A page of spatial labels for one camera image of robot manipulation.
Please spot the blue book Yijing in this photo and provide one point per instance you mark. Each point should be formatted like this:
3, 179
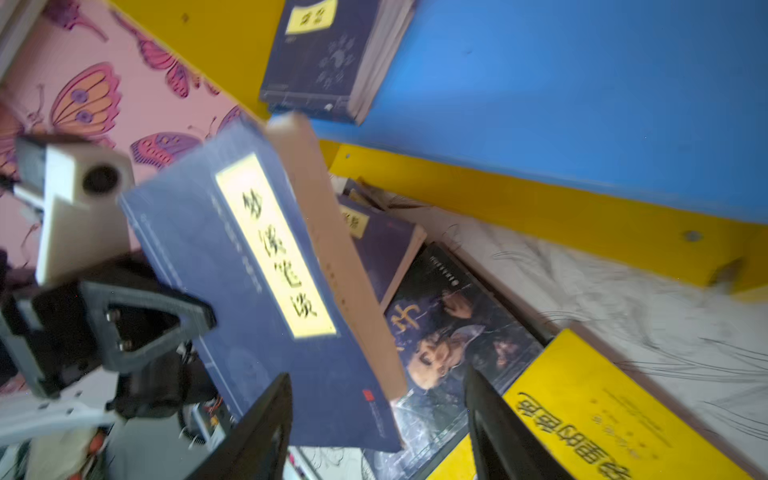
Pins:
330, 58

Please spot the blue book middle of fan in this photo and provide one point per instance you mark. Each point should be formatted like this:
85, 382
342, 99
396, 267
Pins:
386, 245

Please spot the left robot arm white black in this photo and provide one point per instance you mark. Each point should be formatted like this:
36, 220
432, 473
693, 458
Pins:
23, 415

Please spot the blue book bottom of fan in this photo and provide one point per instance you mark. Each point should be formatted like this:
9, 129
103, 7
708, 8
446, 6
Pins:
358, 191

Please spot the dark illustrated cover book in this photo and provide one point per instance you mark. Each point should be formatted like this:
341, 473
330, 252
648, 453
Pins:
445, 323

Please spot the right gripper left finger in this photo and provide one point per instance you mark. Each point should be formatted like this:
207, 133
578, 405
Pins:
257, 447

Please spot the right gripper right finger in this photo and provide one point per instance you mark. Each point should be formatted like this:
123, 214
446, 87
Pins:
503, 447

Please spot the blue book of fan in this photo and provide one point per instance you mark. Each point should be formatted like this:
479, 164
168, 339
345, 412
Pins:
386, 245
358, 191

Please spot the yellow shelf with blue board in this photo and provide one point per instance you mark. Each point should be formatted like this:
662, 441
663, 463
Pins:
635, 130

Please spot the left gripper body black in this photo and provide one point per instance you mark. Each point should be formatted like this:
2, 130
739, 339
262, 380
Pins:
46, 338

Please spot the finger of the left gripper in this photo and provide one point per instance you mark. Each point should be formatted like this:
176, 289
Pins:
134, 321

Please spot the blue book Mengxi Bitan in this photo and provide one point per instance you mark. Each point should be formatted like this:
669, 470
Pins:
250, 224

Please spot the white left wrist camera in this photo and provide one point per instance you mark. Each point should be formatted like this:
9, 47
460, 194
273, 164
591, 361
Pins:
75, 185

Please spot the yellow book with orange figure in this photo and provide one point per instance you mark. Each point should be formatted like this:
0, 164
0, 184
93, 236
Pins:
598, 423

